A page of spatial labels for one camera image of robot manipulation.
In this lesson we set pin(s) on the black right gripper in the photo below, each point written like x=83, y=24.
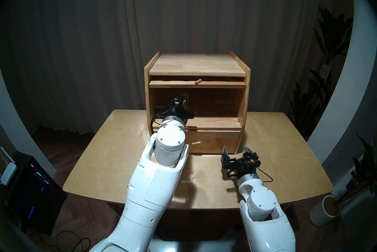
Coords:
x=243, y=169

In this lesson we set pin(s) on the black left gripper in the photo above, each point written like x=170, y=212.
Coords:
x=176, y=113

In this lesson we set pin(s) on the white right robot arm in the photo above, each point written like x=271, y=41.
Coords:
x=262, y=201

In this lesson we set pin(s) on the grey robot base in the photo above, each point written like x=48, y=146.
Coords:
x=194, y=245

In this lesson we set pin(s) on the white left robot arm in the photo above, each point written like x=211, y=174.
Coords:
x=153, y=189

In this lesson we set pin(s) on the white cylindrical plant pot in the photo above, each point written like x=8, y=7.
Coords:
x=319, y=213

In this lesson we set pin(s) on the grey pleated curtain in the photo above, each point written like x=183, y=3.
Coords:
x=88, y=33

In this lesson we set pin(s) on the white paper plant tag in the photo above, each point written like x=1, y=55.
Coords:
x=325, y=69

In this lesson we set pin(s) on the small plant in white pot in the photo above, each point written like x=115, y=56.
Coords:
x=363, y=169

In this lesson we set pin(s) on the tall dark leafy plant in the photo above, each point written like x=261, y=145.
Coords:
x=330, y=39

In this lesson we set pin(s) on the black computer tower with lights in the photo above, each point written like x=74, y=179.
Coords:
x=35, y=198

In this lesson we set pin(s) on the white box device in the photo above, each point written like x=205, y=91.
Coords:
x=7, y=174

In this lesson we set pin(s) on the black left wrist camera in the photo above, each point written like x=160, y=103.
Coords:
x=176, y=103

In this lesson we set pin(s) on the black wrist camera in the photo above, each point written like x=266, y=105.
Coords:
x=249, y=160
x=176, y=103

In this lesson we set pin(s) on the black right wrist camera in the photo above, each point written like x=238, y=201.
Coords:
x=249, y=160

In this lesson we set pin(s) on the wooden cabinet frame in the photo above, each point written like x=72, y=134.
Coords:
x=197, y=64

